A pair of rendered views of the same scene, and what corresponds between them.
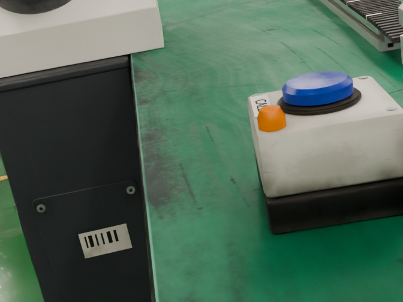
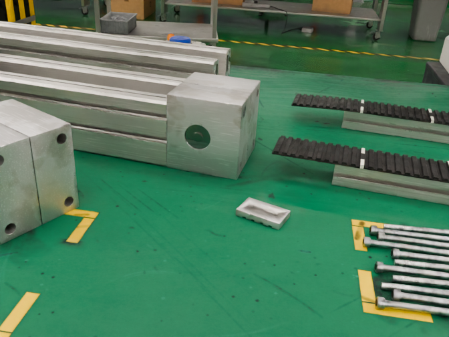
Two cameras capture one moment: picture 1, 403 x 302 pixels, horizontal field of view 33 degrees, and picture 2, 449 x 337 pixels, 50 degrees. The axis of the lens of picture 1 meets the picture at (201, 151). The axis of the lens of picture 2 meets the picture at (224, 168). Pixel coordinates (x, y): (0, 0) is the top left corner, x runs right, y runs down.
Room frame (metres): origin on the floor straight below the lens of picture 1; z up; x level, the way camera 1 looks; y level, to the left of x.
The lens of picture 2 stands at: (0.64, -0.95, 1.06)
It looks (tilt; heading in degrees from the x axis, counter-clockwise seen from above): 27 degrees down; 101
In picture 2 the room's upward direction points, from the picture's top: 3 degrees clockwise
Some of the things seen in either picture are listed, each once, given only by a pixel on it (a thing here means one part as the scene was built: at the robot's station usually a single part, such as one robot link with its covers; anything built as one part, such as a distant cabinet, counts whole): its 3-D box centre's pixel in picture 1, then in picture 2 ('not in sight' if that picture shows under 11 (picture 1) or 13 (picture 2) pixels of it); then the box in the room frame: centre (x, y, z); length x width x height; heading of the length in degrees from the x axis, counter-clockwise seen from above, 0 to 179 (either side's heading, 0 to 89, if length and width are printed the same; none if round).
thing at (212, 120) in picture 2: not in sight; (217, 120); (0.52, -0.39, 0.83); 0.12 x 0.09 x 0.10; 87
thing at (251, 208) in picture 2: not in sight; (262, 212); (0.60, -0.52, 0.78); 0.05 x 0.03 x 0.01; 163
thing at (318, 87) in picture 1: (318, 94); (180, 42); (0.37, -0.07, 0.84); 0.04 x 0.04 x 0.02
